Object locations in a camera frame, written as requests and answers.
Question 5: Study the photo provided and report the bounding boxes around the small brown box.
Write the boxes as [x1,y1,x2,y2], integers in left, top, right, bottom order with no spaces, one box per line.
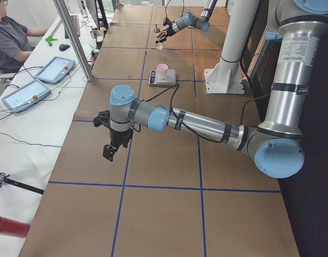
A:
[95,29,105,43]

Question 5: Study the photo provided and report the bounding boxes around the red cylinder bottle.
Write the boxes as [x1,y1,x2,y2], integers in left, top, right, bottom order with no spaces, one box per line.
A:
[0,216,31,238]

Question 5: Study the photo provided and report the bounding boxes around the black computer mouse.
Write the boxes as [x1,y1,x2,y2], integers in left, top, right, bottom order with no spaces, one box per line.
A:
[59,44,70,51]

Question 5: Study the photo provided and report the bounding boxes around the black tripod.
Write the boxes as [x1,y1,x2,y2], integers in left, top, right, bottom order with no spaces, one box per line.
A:
[0,172,44,195]

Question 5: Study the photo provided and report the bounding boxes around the white pedestal column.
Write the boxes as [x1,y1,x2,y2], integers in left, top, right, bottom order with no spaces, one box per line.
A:
[205,0,259,94]

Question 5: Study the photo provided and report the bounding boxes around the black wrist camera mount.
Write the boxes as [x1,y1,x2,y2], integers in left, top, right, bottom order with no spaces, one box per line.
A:
[93,110,110,129]

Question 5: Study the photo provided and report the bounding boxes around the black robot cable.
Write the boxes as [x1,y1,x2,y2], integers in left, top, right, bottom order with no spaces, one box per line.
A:
[129,84,272,141]

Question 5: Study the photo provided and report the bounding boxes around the upper teach pendant tablet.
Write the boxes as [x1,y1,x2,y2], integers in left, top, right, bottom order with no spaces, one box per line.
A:
[34,56,76,85]

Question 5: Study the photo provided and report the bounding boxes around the grey digital kitchen scale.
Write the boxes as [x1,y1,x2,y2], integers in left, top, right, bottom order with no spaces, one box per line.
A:
[147,69,176,86]

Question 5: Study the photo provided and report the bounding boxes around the lower teach pendant tablet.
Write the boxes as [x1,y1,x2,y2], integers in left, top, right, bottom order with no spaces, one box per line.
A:
[2,79,51,114]

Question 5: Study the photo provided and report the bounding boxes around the bottle stopper cap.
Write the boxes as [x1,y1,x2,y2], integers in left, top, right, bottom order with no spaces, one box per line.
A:
[153,25,160,34]

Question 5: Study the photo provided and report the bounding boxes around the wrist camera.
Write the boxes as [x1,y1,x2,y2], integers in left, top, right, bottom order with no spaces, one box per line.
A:
[163,17,172,26]

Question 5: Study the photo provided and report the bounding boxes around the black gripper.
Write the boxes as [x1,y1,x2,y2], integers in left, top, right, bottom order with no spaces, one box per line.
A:
[102,129,133,162]
[156,24,177,43]

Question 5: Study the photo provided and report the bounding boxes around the green plastic clamp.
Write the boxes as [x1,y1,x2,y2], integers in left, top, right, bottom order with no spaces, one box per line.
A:
[45,35,58,47]

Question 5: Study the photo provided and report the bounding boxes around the aluminium frame post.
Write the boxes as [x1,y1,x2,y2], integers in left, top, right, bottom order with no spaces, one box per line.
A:
[53,0,93,81]

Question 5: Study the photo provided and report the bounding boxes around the teach pendant tablet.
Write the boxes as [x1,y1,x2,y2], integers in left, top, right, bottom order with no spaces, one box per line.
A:
[34,56,76,85]
[2,79,51,114]

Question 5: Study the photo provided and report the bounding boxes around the pink plastic cup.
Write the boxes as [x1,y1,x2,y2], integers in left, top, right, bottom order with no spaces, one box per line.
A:
[156,63,168,79]

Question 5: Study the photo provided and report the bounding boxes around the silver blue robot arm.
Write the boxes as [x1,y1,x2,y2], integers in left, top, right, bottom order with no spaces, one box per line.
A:
[93,1,328,178]
[155,0,217,43]

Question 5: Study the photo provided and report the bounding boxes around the seated person grey shirt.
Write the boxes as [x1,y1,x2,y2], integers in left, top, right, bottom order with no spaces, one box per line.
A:
[0,1,48,74]

